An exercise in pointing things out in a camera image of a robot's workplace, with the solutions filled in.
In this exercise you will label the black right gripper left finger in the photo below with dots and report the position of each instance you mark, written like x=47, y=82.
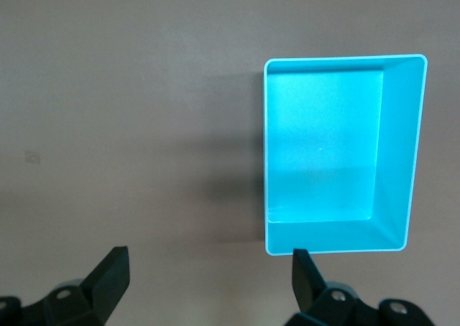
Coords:
x=104, y=283

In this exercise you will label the blue plastic box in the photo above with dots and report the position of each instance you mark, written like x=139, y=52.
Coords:
x=323, y=143

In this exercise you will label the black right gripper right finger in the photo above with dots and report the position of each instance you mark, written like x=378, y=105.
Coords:
x=305, y=279

